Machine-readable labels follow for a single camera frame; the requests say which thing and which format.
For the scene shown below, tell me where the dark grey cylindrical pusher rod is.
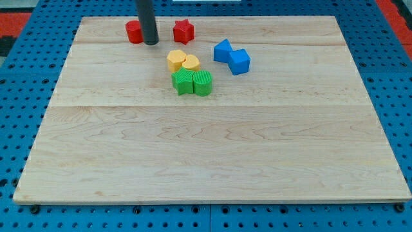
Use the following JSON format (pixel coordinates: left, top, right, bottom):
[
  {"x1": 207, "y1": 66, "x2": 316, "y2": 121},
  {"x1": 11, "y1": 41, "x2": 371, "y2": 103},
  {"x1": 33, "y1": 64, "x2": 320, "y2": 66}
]
[{"x1": 135, "y1": 0, "x2": 159, "y2": 45}]

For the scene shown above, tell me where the red cylinder block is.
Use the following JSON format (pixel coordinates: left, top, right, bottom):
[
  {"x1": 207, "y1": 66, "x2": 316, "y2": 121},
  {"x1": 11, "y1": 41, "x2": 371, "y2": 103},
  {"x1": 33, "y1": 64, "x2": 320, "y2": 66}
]
[{"x1": 125, "y1": 20, "x2": 144, "y2": 44}]

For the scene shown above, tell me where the red star block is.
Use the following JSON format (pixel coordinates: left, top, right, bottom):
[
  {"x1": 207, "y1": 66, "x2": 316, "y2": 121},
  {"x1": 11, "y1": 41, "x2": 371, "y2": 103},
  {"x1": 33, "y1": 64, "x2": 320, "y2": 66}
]
[{"x1": 173, "y1": 19, "x2": 195, "y2": 44}]

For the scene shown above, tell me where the yellow hexagon block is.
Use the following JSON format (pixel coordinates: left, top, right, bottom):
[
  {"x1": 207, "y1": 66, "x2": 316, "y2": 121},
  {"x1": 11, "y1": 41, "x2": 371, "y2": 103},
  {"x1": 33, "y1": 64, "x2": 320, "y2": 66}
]
[{"x1": 166, "y1": 50, "x2": 187, "y2": 73}]

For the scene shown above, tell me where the yellow heart block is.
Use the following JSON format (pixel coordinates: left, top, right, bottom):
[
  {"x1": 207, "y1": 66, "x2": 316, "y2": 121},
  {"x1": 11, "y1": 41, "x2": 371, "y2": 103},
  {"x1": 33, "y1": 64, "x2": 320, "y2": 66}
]
[{"x1": 182, "y1": 54, "x2": 200, "y2": 72}]

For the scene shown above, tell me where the green star block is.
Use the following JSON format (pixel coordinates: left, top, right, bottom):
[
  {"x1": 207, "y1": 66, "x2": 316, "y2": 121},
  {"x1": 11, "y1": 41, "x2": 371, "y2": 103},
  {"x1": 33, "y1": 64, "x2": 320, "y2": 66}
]
[{"x1": 171, "y1": 67, "x2": 194, "y2": 95}]

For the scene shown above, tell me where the blue triangle block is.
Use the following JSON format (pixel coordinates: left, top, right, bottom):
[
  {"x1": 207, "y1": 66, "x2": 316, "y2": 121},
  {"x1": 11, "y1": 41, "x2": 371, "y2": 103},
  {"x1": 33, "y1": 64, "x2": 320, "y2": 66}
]
[{"x1": 213, "y1": 39, "x2": 232, "y2": 63}]

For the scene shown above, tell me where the green cylinder block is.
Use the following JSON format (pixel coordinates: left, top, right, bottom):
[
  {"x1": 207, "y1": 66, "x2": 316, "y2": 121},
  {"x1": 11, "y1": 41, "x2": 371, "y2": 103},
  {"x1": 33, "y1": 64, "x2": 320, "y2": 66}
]
[{"x1": 192, "y1": 70, "x2": 212, "y2": 97}]

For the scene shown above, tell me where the blue cube block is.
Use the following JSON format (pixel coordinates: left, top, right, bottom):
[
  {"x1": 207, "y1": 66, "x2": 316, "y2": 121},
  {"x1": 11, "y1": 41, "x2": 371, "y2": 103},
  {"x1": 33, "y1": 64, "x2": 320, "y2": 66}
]
[{"x1": 228, "y1": 49, "x2": 250, "y2": 75}]

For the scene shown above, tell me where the light wooden board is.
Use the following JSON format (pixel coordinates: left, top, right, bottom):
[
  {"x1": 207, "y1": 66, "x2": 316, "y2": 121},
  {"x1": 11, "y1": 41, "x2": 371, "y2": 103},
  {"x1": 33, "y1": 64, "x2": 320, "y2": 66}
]
[{"x1": 14, "y1": 16, "x2": 411, "y2": 205}]

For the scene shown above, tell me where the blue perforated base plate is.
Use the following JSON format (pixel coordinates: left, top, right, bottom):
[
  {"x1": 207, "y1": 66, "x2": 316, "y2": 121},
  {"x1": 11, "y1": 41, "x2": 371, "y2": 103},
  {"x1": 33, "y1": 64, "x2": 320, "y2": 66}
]
[{"x1": 1, "y1": 1, "x2": 411, "y2": 231}]

